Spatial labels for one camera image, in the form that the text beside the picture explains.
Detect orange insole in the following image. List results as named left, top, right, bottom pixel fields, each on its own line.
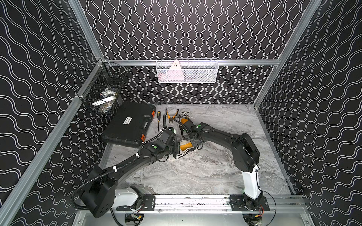
left=180, top=140, right=193, bottom=152
left=181, top=118, right=189, bottom=124

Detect black white sneaker with laces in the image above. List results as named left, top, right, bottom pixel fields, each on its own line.
left=179, top=108, right=191, bottom=126

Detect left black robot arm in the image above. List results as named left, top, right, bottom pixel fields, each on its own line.
left=79, top=141, right=180, bottom=218

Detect yellow black pliers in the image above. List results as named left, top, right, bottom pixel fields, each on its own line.
left=166, top=108, right=179, bottom=123

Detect black yellow screwdriver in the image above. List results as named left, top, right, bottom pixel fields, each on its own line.
left=157, top=111, right=161, bottom=131

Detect black plastic tool case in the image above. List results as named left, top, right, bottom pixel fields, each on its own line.
left=102, top=102, right=156, bottom=148

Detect pink triangular item in basket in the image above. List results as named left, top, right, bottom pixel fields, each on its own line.
left=165, top=59, right=185, bottom=82

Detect white items in black basket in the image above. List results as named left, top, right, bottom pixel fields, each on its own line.
left=92, top=88, right=118, bottom=113

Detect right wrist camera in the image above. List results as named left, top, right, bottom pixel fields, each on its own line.
left=184, top=121, right=196, bottom=131

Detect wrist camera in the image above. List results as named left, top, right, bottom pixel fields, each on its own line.
left=184, top=121, right=196, bottom=131
left=157, top=127, right=176, bottom=148

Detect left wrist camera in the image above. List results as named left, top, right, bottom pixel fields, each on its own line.
left=157, top=127, right=176, bottom=148

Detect white wire wall basket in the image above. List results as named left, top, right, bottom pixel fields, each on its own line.
left=155, top=58, right=219, bottom=83

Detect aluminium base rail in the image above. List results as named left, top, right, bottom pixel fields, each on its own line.
left=80, top=194, right=306, bottom=214

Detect black wire corner basket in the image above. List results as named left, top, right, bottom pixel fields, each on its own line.
left=80, top=62, right=130, bottom=115

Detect left corrugated black cable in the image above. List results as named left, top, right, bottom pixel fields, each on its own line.
left=70, top=153, right=140, bottom=210

